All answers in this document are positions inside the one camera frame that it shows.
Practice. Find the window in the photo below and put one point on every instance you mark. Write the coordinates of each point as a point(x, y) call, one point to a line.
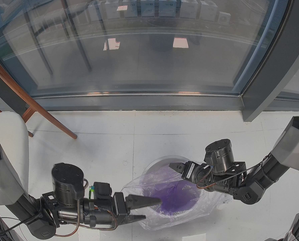
point(149, 46)

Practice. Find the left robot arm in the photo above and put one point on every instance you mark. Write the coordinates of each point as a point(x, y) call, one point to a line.
point(6, 174)

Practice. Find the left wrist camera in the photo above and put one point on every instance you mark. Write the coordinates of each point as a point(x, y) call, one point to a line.
point(102, 189)

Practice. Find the white cushioned wooden chair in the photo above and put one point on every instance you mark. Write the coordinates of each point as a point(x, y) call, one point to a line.
point(19, 134)

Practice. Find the purple plastic bag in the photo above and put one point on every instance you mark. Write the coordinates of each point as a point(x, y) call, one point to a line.
point(174, 197)

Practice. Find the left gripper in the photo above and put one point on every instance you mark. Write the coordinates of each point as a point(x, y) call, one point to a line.
point(101, 213)

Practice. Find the white trash bin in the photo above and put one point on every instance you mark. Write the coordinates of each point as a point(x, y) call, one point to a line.
point(162, 162)

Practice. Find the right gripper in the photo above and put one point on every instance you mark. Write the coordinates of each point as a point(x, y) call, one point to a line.
point(193, 172)

